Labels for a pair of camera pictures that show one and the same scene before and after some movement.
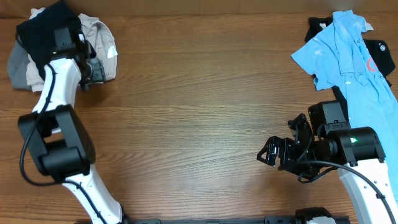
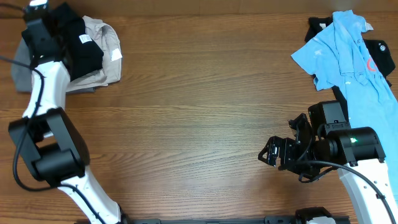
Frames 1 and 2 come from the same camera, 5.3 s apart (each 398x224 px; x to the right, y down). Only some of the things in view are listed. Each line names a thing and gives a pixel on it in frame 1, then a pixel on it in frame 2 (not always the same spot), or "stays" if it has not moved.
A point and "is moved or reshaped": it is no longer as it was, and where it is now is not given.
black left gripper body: x=96 y=72 to x=29 y=42
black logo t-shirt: x=379 y=47 stays
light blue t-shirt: x=339 y=56 stays
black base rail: x=337 y=219 stays
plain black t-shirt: x=37 y=34 is moved or reshaped
